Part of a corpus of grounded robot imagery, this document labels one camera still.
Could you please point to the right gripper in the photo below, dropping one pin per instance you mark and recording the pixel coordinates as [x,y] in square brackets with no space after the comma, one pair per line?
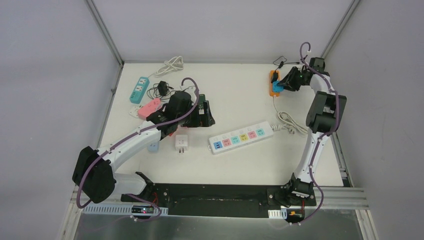
[288,82]

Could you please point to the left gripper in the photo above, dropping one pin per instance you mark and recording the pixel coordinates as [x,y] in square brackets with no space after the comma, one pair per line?
[201,117]

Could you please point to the light blue square adapter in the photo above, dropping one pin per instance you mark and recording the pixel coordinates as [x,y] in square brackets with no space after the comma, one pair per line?
[276,89]

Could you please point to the orange power strip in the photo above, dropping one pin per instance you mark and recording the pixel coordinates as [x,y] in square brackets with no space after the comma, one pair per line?
[272,71]

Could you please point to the white long power strip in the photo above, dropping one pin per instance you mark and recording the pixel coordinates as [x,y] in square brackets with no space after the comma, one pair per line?
[244,136]

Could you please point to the white cube adapter bear print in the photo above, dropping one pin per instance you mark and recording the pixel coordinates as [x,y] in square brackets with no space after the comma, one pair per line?
[181,143]

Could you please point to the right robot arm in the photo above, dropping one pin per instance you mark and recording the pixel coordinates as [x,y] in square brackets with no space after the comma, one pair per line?
[322,120]

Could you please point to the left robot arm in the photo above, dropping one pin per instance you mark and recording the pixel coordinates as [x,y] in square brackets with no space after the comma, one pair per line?
[96,173]

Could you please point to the black charger on orange strip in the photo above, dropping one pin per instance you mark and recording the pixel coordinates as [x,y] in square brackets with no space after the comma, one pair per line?
[274,77]

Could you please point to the pink triangular power strip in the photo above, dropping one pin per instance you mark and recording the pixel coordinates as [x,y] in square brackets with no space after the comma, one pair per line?
[149,108]

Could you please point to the light blue power strip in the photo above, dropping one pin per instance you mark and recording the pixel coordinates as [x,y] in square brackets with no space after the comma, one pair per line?
[153,147]

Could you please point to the teal power strip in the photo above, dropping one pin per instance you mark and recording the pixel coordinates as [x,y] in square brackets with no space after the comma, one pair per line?
[139,90]

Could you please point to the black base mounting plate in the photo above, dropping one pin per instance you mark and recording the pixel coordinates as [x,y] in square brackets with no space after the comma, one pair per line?
[217,200]

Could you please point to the black power adapter with cable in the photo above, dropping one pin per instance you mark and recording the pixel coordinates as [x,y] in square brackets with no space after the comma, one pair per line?
[161,90]

